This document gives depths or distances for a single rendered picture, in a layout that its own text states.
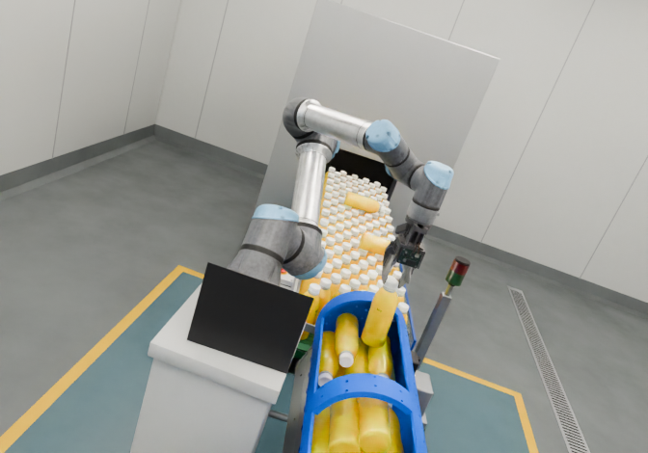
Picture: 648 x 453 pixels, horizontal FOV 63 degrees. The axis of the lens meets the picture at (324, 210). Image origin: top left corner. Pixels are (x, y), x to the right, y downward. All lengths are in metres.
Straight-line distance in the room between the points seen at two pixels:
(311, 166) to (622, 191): 5.04
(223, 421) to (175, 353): 0.21
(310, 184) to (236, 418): 0.66
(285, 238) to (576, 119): 4.94
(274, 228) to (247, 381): 0.37
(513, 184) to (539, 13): 1.72
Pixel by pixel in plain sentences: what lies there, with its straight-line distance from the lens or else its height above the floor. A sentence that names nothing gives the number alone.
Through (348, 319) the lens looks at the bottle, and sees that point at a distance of 1.63.
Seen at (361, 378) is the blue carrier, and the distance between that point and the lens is 1.28.
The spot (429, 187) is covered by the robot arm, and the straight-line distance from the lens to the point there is 1.35.
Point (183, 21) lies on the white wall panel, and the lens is 6.26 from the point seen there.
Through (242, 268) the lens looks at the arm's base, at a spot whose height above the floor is 1.34.
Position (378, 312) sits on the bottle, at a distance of 1.51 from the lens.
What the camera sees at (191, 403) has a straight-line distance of 1.39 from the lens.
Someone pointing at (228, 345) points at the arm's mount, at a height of 1.17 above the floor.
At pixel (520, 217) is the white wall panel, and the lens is 6.17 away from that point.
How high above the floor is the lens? 1.96
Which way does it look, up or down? 20 degrees down
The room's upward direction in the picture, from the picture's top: 19 degrees clockwise
